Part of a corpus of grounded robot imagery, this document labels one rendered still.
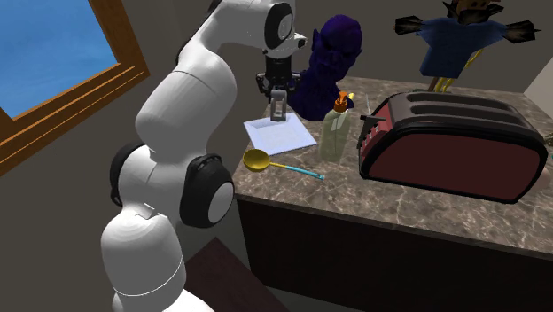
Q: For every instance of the clear soap dispenser orange pump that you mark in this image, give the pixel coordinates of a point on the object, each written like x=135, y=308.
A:
x=335, y=134

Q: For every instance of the white square plate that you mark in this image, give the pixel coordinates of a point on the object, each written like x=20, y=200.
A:
x=281, y=136

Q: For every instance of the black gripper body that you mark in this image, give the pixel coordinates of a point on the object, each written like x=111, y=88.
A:
x=278, y=71

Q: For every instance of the red and black toaster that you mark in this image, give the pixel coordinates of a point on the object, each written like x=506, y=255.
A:
x=453, y=160

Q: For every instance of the blue shirted scarecrow figure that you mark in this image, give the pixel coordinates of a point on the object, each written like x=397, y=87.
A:
x=453, y=45

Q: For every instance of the purple bust figure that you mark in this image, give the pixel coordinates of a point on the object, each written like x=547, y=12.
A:
x=328, y=65

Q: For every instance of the dark counter cabinet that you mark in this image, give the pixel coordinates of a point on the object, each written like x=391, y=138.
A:
x=367, y=263

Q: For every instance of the dark robot stand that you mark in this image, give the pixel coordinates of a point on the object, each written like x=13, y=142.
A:
x=224, y=281

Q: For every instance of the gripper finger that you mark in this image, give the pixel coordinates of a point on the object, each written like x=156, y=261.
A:
x=278, y=108

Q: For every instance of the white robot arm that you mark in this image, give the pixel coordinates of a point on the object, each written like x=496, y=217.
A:
x=186, y=108

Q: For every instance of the wood framed window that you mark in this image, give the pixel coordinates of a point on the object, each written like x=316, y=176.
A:
x=52, y=47

